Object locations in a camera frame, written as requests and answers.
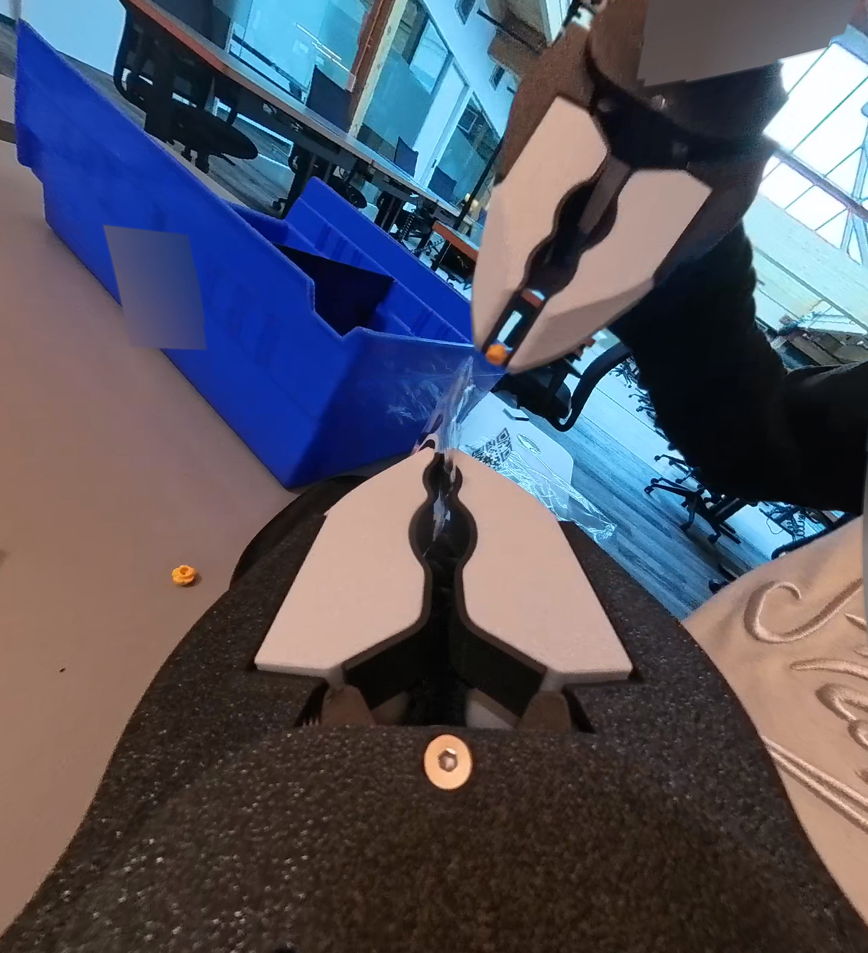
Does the black office chair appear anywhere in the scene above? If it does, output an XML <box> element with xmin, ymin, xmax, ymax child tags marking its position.
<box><xmin>642</xmin><ymin>453</ymin><xmax>777</xmax><ymax>555</ymax></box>
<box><xmin>512</xmin><ymin>344</ymin><xmax>632</xmax><ymax>433</ymax></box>
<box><xmin>112</xmin><ymin>7</ymin><xmax>260</xmax><ymax>174</ymax></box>

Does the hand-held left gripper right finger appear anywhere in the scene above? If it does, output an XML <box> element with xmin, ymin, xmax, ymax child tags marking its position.
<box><xmin>445</xmin><ymin>447</ymin><xmax>634</xmax><ymax>689</ymax></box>

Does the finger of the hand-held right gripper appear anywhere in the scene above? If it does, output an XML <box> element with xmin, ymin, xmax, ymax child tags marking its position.
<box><xmin>471</xmin><ymin>97</ymin><xmax>612</xmax><ymax>352</ymax></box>
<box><xmin>504</xmin><ymin>167</ymin><xmax>712</xmax><ymax>375</ymax></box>

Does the long wooden office table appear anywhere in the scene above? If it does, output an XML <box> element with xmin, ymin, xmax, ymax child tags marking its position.
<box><xmin>120</xmin><ymin>0</ymin><xmax>479</xmax><ymax>224</ymax></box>

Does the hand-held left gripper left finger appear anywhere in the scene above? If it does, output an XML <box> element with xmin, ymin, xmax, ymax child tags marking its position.
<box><xmin>254</xmin><ymin>453</ymin><xmax>436</xmax><ymax>680</ymax></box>

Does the blue plastic bin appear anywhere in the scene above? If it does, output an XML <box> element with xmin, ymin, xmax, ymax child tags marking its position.
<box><xmin>14</xmin><ymin>18</ymin><xmax>496</xmax><ymax>491</ymax></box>

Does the clear plastic bag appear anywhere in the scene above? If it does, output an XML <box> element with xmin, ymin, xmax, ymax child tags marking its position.
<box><xmin>389</xmin><ymin>344</ymin><xmax>622</xmax><ymax>546</ymax></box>

